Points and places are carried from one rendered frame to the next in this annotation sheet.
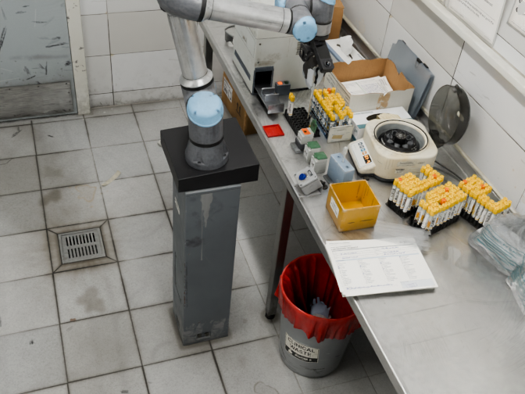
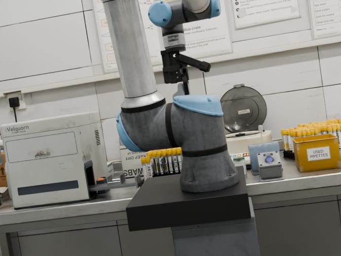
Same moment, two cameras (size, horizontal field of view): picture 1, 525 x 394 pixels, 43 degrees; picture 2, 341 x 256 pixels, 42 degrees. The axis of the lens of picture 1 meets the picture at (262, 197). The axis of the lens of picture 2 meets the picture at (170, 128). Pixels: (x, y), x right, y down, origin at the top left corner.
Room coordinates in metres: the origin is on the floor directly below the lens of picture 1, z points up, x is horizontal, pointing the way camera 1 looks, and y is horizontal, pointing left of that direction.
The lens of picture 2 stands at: (1.28, 1.22, 1.16)
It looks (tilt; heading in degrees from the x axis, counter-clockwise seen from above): 3 degrees down; 301
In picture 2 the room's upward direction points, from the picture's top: 9 degrees counter-clockwise
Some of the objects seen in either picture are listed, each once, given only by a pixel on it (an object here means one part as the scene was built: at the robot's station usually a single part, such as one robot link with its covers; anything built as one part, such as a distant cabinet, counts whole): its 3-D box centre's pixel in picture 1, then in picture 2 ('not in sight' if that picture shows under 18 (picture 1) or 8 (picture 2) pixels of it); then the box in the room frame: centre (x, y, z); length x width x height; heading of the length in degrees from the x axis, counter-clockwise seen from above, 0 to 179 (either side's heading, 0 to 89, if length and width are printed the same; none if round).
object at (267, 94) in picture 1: (267, 93); (110, 182); (2.28, 0.03, 0.92); 0.21 x 0.07 x 0.05; 23
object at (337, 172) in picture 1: (340, 173); (264, 157); (1.82, -0.26, 0.92); 0.10 x 0.07 x 0.10; 30
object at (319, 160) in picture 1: (318, 162); (240, 167); (1.88, -0.19, 0.91); 0.05 x 0.04 x 0.07; 113
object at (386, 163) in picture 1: (393, 148); (241, 149); (1.98, -0.46, 0.94); 0.30 x 0.24 x 0.12; 104
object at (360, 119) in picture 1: (380, 123); not in sight; (2.16, -0.43, 0.92); 0.24 x 0.12 x 0.10; 113
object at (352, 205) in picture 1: (352, 205); (315, 152); (1.65, -0.30, 0.93); 0.13 x 0.13 x 0.10; 21
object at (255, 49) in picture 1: (276, 44); (62, 156); (2.50, 0.02, 1.03); 0.31 x 0.27 x 0.30; 23
